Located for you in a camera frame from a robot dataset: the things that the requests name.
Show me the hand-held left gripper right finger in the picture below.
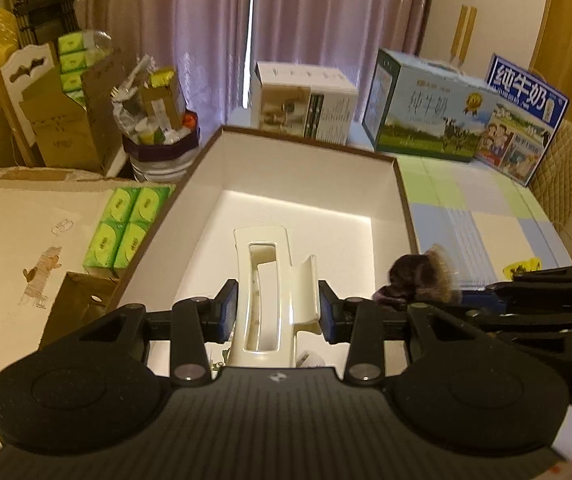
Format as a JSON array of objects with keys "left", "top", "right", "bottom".
[{"left": 317, "top": 279, "right": 468, "bottom": 387}]

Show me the white printed carton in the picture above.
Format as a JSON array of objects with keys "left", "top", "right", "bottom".
[{"left": 248, "top": 61, "right": 359, "bottom": 145}]

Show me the yellow snack packet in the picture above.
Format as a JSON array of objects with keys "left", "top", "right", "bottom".
[{"left": 503, "top": 257, "right": 543, "bottom": 279}]

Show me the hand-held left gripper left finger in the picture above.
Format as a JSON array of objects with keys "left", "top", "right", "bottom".
[{"left": 78, "top": 279, "right": 239, "bottom": 387}]

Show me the gold-topped cardboard box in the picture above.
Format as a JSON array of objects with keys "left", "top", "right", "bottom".
[{"left": 140, "top": 67, "right": 187, "bottom": 128}]

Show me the green meadow milk carton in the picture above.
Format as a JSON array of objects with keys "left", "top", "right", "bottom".
[{"left": 362, "top": 48, "right": 501, "bottom": 164}]

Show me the white wardrobe with wooden handles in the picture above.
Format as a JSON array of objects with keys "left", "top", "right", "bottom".
[{"left": 420, "top": 0, "right": 553, "bottom": 88}]

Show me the purple curtain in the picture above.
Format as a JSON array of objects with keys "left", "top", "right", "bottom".
[
  {"left": 253, "top": 0, "right": 440, "bottom": 111},
  {"left": 64, "top": 0, "right": 255, "bottom": 133}
]

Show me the green tissue pack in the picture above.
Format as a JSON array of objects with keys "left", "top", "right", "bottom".
[{"left": 82, "top": 185, "right": 176, "bottom": 275}]

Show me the purple basket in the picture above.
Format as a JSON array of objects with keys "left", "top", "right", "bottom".
[{"left": 122, "top": 110, "right": 202, "bottom": 184}]

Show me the large brown cardboard box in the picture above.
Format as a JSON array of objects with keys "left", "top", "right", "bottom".
[{"left": 116, "top": 125, "right": 422, "bottom": 376}]

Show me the stack of green tissue packs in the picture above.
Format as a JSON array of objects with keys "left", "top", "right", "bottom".
[{"left": 58, "top": 32, "right": 92, "bottom": 107}]

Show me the white wooden chair back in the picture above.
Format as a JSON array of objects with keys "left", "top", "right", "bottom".
[{"left": 0, "top": 42, "right": 59, "bottom": 162}]

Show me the dark furry brush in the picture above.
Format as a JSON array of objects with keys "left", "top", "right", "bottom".
[{"left": 372, "top": 243, "right": 463, "bottom": 307}]

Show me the blue cartoon milk carton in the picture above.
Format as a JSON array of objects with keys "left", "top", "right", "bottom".
[{"left": 474, "top": 52, "right": 570, "bottom": 187}]

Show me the small open brown box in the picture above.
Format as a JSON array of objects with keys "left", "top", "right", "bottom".
[{"left": 38, "top": 270, "right": 120, "bottom": 352}]

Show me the cream plastic holder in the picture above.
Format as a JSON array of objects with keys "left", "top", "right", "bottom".
[{"left": 229, "top": 223, "right": 325, "bottom": 369}]

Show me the beige quilted chair cover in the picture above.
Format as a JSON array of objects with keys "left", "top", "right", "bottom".
[{"left": 528, "top": 118, "right": 572, "bottom": 234}]

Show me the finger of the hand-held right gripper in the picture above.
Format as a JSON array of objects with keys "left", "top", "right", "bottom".
[
  {"left": 458, "top": 309, "right": 572, "bottom": 350},
  {"left": 461, "top": 261, "right": 572, "bottom": 317}
]

